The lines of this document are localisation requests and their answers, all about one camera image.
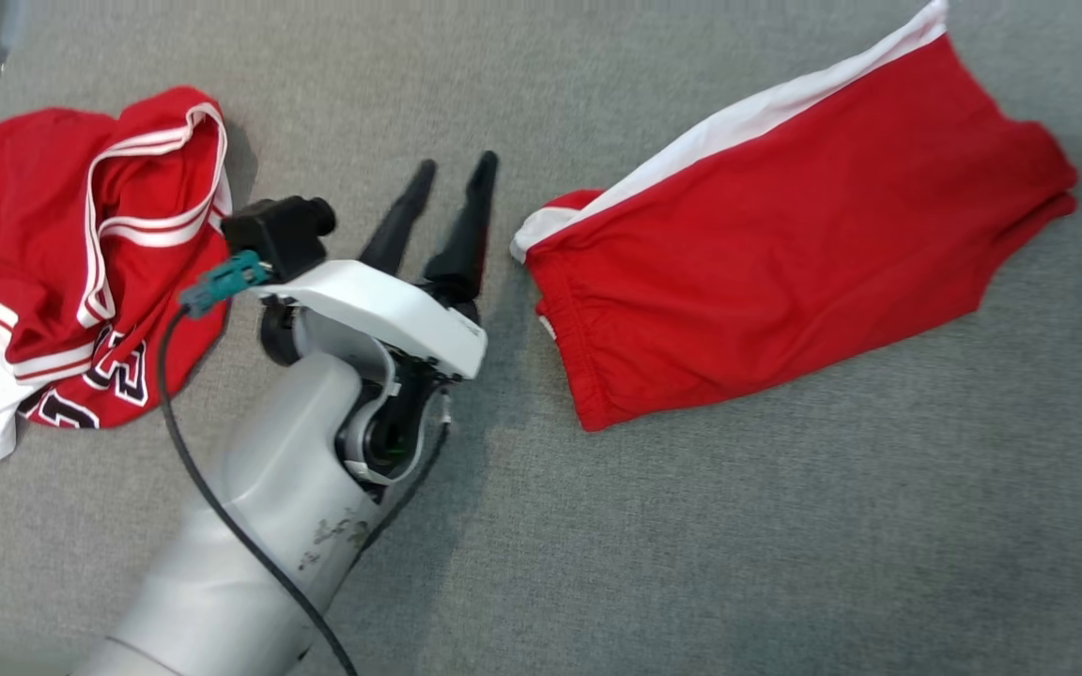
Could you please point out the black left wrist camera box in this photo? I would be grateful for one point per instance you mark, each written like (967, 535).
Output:
(278, 230)

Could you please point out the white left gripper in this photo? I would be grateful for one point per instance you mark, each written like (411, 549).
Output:
(391, 310)

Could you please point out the red shorts with white stripe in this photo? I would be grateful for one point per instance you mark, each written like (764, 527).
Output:
(785, 244)

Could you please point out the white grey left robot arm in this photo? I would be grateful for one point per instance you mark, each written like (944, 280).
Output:
(250, 526)

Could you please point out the red jersey number 23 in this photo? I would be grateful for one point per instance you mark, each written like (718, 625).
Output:
(24, 216)

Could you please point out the teal left camera connector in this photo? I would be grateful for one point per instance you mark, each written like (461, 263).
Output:
(222, 284)

